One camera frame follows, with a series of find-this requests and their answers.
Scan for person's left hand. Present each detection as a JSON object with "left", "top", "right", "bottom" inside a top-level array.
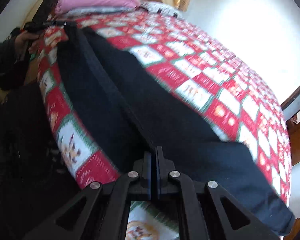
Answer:
[{"left": 14, "top": 31, "right": 40, "bottom": 56}]

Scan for brown wooden door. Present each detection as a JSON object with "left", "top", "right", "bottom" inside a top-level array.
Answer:
[{"left": 281, "top": 73, "right": 300, "bottom": 167}]

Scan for black pants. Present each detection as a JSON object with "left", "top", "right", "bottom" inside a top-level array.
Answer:
[{"left": 57, "top": 26, "right": 295, "bottom": 236}]

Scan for red patchwork bedspread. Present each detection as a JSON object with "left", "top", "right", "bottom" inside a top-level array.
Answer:
[{"left": 37, "top": 7, "right": 292, "bottom": 240}]

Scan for white patterned pillow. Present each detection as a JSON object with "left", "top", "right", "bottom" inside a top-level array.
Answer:
[{"left": 140, "top": 1, "right": 183, "bottom": 18}]

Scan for grey folded sheet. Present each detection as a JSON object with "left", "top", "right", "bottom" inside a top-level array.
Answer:
[{"left": 62, "top": 6, "right": 138, "bottom": 17}]

